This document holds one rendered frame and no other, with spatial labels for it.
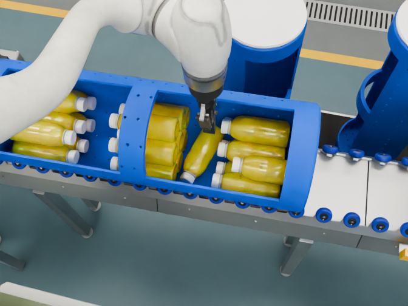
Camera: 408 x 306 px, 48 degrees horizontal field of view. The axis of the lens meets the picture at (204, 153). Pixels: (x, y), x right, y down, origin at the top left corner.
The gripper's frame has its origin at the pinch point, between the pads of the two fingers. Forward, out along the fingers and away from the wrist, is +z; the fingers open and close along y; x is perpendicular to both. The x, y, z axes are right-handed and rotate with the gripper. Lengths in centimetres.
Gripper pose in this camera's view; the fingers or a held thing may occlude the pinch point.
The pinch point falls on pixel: (209, 124)
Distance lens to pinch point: 111.5
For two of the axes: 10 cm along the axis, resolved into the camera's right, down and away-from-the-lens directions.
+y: 2.0, -8.9, 4.1
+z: 0.5, 4.2, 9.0
